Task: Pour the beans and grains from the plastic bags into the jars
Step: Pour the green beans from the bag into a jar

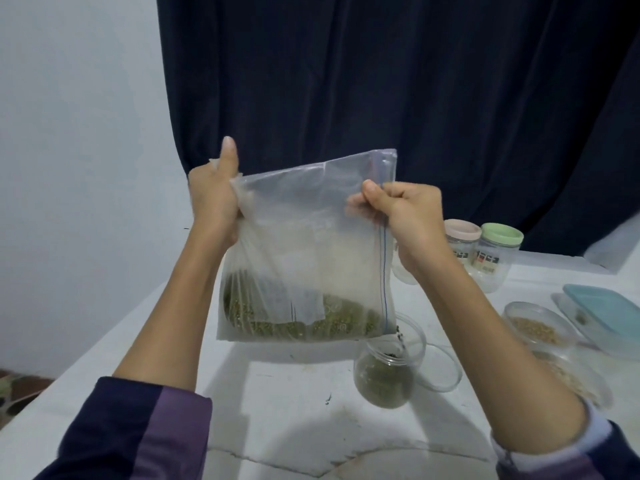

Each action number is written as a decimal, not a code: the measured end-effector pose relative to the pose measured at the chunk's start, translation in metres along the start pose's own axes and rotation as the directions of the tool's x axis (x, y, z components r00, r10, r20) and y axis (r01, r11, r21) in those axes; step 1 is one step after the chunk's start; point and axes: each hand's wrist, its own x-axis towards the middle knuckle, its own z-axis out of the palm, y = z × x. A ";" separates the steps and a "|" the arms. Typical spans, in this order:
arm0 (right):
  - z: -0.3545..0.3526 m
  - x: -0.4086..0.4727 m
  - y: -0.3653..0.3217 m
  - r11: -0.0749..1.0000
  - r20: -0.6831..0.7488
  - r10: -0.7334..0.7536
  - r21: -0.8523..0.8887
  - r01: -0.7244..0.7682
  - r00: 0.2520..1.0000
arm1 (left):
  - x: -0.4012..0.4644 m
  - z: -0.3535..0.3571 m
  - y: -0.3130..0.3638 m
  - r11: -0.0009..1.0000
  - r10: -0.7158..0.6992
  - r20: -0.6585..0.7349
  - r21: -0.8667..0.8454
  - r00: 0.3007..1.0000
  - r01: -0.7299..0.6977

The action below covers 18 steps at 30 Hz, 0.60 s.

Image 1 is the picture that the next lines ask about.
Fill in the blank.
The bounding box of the clear bag with green beans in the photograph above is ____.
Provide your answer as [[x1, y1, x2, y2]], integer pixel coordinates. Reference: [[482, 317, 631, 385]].
[[209, 147, 399, 345]]

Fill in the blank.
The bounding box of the transparent jar pink lid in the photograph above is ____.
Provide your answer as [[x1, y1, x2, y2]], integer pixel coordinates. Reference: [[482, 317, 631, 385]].
[[443, 219, 484, 268]]

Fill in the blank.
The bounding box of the transparent jar blue lid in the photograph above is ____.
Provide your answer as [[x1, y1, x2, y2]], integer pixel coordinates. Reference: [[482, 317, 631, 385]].
[[391, 245, 421, 287]]

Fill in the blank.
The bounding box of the transparent jar green lid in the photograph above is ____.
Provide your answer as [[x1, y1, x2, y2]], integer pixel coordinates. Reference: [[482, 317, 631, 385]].
[[468, 223, 525, 295]]

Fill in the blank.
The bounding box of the dark navy curtain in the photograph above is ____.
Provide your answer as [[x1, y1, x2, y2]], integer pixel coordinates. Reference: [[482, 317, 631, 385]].
[[157, 0, 640, 258]]

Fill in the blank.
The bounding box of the person's left forearm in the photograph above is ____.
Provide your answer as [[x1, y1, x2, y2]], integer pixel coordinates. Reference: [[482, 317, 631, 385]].
[[35, 235, 236, 480]]

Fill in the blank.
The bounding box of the clear round lid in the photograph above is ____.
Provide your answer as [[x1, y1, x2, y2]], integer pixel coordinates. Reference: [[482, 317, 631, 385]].
[[415, 341, 464, 394]]

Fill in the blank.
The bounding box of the pile of yellow soybeans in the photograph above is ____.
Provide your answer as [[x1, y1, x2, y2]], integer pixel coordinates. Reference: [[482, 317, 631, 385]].
[[515, 317, 561, 346]]

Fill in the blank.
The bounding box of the teal lidded plastic container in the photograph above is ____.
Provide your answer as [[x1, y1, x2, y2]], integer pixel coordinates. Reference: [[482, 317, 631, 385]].
[[552, 283, 640, 362]]

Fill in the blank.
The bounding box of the person's right forearm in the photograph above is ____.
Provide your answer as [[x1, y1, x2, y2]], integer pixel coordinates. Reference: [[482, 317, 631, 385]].
[[415, 253, 640, 480]]

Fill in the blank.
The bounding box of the person's left hand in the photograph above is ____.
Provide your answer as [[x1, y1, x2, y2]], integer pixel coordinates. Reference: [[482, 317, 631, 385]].
[[188, 135, 244, 252]]

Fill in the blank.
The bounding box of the person's right hand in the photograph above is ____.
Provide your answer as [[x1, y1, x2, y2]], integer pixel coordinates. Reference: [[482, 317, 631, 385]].
[[346, 179, 455, 279]]

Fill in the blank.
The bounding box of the pile of green beans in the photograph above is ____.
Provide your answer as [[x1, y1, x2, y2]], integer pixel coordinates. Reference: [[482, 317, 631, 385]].
[[222, 273, 416, 409]]

